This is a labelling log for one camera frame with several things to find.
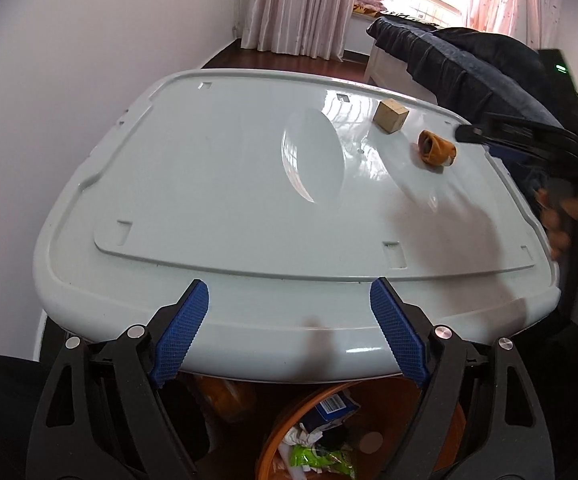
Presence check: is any orange plastic bin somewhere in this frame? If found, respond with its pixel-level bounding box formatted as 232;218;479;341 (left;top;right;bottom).
259;379;468;480

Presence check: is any white crumpled tissue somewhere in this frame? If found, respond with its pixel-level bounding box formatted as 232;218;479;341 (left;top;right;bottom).
280;424;326;450

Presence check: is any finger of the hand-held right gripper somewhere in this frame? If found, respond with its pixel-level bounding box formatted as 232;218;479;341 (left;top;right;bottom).
455;112;578;158

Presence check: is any wooden block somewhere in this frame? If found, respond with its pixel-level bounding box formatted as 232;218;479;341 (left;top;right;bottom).
373;100;410;134

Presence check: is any green snack wrapper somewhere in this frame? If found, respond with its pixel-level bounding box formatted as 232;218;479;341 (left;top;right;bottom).
289;447;358;479

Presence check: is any beige cardboard paper roll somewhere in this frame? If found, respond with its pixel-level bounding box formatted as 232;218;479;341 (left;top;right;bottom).
359;430;386;457

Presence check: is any white bed frame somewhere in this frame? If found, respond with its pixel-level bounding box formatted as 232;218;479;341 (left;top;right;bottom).
364;40;420;87

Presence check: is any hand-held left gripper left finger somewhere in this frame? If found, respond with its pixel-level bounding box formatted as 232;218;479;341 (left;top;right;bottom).
26;279;210;480

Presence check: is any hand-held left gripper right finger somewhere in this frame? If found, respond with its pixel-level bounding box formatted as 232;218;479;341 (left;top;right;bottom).
370;277;554;480

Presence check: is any blue white snack wrapper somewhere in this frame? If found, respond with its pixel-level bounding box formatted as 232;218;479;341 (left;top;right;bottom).
309;392;360;427

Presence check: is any orange cloth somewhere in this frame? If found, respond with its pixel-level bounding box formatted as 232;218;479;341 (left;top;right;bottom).
417;130;458;167

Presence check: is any dark grey bed blanket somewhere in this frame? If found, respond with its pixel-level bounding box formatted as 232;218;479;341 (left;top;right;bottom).
366;14;566;132

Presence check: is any orange juice pouch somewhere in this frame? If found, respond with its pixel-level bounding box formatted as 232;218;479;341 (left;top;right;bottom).
196;375;258;424

